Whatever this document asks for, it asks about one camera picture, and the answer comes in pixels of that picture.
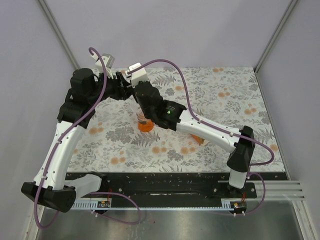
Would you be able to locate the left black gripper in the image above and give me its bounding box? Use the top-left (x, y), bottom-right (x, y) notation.
top-left (88, 68), bottom-right (132, 105)

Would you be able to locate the clear glass dripper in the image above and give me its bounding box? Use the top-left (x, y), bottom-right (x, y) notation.
top-left (135, 106), bottom-right (148, 122)

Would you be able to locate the orange glass carafe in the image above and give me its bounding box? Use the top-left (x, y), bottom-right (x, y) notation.
top-left (137, 119), bottom-right (154, 133)

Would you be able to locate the coffee filter box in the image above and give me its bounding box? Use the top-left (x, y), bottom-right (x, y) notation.
top-left (191, 134), bottom-right (209, 146)

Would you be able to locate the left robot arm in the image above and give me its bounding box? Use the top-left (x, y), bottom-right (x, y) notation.
top-left (21, 68), bottom-right (131, 213)

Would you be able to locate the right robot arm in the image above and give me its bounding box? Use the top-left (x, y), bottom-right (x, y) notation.
top-left (133, 81), bottom-right (256, 198)

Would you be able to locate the floral table mat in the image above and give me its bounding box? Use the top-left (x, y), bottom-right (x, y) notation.
top-left (68, 67), bottom-right (284, 172)

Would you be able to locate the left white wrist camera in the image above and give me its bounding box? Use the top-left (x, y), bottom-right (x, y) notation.
top-left (91, 53), bottom-right (115, 78)

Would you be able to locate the left aluminium frame post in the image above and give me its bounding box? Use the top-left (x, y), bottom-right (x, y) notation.
top-left (36, 0), bottom-right (80, 70)

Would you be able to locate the aluminium frame post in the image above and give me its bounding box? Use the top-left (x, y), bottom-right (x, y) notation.
top-left (36, 0), bottom-right (80, 70)
top-left (253, 0), bottom-right (300, 75)

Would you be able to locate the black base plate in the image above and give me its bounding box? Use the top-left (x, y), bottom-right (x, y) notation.
top-left (79, 171), bottom-right (258, 209)

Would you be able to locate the aluminium front rail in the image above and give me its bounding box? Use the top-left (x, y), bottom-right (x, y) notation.
top-left (34, 180), bottom-right (306, 200)

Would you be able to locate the white slotted cable duct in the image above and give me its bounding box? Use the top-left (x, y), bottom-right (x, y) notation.
top-left (71, 197), bottom-right (246, 211)

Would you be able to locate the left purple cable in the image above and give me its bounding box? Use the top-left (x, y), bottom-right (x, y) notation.
top-left (33, 46), bottom-right (143, 230)

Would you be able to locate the purple cable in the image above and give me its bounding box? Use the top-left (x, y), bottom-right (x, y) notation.
top-left (33, 46), bottom-right (143, 230)
top-left (127, 59), bottom-right (275, 217)

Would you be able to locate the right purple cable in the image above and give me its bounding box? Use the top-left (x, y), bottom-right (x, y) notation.
top-left (127, 59), bottom-right (275, 217)

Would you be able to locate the right aluminium frame post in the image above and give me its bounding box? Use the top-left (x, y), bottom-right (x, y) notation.
top-left (253, 0), bottom-right (300, 75)

